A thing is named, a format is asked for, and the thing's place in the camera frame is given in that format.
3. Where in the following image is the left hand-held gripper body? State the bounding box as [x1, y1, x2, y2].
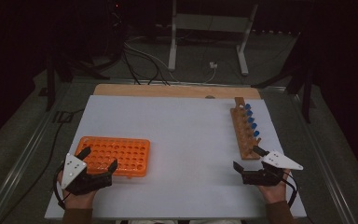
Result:
[61, 152, 113, 197]

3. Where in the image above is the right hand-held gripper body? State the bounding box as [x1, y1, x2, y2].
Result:
[241, 150, 305, 188]

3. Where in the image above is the orange plastic tube rack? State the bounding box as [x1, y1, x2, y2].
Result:
[74, 135, 151, 179]

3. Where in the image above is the wooden tube rack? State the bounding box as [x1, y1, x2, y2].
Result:
[229, 96, 262, 161]

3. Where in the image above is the person's left hand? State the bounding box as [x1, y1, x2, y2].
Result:
[57, 169, 99, 210]

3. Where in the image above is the person's right hand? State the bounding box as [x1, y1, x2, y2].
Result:
[257, 167, 292, 205]

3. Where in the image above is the white paper sheet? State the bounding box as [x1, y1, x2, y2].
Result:
[44, 94, 308, 220]

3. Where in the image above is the black tripod stand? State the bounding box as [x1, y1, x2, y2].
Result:
[44, 51, 123, 112]
[250, 31, 316, 124]

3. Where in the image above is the dark curtain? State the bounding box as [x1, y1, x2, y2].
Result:
[0, 0, 113, 151]
[304, 0, 358, 191]

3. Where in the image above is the white metal stand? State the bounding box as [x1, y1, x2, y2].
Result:
[167, 0, 260, 77]

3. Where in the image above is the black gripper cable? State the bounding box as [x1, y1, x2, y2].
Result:
[52, 163, 68, 210]
[281, 170, 299, 208]

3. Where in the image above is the black floor cable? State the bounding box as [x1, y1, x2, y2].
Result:
[0, 107, 86, 224]

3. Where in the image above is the metal frame rail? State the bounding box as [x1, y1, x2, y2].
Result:
[0, 81, 76, 224]
[287, 88, 358, 224]
[69, 77, 295, 91]

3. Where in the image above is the black floor bracket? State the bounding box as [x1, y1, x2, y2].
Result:
[51, 109, 75, 124]

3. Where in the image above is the white cable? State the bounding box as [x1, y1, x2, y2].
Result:
[123, 39, 183, 84]
[201, 67, 218, 85]

